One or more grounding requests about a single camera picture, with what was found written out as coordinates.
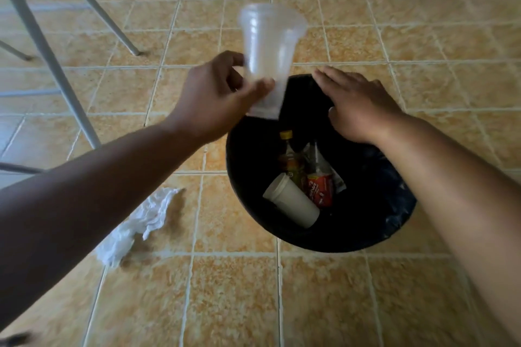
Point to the clear plastic cup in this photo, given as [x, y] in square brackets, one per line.
[270, 41]

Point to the white tissue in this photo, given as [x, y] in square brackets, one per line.
[138, 222]

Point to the yellow-capped tea bottle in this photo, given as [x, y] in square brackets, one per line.
[291, 163]

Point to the person's right hand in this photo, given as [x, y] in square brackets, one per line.
[362, 111]

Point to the person's left hand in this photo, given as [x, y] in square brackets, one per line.
[207, 102]

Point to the person's right forearm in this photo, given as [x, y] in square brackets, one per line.
[456, 196]

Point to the person's left forearm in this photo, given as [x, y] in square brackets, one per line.
[81, 196]

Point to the small red-label bottle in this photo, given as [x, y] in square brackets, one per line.
[319, 192]

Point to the black bin with liner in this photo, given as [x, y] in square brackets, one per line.
[252, 163]

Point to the white paper cup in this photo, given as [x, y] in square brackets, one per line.
[293, 202]

